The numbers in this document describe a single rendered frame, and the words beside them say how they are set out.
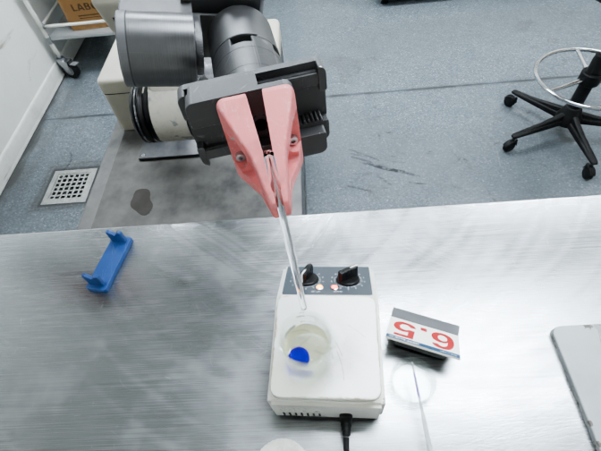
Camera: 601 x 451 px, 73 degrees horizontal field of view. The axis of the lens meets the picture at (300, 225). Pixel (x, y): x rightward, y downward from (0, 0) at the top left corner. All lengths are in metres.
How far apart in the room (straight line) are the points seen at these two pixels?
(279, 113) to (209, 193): 1.03
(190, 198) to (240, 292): 0.71
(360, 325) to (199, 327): 0.24
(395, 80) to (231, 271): 1.78
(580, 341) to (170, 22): 0.58
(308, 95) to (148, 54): 0.13
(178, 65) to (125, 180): 1.10
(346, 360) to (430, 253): 0.25
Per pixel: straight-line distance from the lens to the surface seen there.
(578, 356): 0.64
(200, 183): 1.32
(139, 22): 0.36
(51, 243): 0.81
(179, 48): 0.35
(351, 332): 0.49
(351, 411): 0.51
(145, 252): 0.72
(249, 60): 0.32
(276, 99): 0.27
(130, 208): 1.35
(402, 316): 0.60
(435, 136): 1.98
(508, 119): 2.15
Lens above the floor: 1.29
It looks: 54 degrees down
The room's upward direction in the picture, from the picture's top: 8 degrees counter-clockwise
